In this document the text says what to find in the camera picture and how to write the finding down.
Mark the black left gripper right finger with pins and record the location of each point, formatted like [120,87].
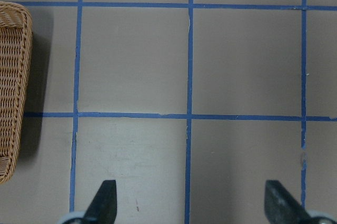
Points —
[280,206]

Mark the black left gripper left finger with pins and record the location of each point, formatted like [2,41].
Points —
[103,208]

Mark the brown wicker basket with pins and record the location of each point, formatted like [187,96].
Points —
[16,51]

